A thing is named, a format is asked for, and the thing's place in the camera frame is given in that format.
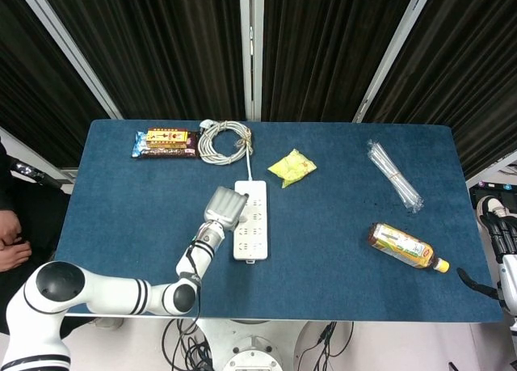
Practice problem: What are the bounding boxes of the yellow green snack bag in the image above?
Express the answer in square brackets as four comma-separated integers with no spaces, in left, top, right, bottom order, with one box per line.
[267,148,318,189]

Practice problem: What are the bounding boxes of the black device with lights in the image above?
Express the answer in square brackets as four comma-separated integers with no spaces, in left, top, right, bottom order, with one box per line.
[470,179,517,218]

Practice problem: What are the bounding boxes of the black floor cable bundle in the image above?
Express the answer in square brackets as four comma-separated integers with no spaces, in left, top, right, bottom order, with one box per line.
[161,318,215,371]
[298,321,355,371]

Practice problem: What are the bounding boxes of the yellow red snack box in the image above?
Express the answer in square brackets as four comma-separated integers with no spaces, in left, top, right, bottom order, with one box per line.
[145,128,190,149]

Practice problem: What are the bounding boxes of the blue table cloth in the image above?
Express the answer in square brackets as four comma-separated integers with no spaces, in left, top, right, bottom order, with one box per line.
[54,119,504,323]

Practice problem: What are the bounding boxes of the white power strip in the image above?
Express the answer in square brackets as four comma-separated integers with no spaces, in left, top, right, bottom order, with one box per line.
[233,179,269,265]

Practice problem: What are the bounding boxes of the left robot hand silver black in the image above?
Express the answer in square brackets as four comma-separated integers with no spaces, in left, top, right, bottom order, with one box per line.
[203,186,250,231]

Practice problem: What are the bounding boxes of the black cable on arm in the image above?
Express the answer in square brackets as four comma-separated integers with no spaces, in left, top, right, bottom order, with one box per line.
[186,235,203,319]

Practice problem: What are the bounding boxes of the black handheld controller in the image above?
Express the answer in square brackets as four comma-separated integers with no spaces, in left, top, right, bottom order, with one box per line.
[10,157,65,189]

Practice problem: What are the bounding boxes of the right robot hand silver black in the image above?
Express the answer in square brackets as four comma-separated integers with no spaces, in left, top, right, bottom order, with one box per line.
[456,196,517,315]

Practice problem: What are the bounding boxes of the tea bottle yellow label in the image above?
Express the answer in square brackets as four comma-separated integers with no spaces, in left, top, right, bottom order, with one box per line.
[367,222,451,274]

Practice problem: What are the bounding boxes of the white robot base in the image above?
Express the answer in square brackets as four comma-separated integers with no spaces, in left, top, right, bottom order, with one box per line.
[193,318,312,371]

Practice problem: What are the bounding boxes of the coiled white power cable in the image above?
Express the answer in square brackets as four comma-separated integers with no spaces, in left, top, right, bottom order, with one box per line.
[197,119,255,182]

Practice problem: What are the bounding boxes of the seated person dark clothes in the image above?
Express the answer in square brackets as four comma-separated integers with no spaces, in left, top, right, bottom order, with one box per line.
[0,138,72,335]

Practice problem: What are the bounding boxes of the clear wrapped straws bundle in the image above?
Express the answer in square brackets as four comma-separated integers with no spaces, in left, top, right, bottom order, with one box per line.
[366,139,425,213]

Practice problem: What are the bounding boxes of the brown snack package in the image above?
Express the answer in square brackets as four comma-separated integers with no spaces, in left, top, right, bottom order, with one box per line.
[131,130,200,159]

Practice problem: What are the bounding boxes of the dark pleated curtain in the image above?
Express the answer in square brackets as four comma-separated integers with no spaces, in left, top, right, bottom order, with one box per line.
[0,0,517,178]

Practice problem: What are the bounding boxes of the white frame post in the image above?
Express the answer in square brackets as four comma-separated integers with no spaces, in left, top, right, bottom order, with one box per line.
[14,0,124,120]
[238,0,266,121]
[352,0,448,124]

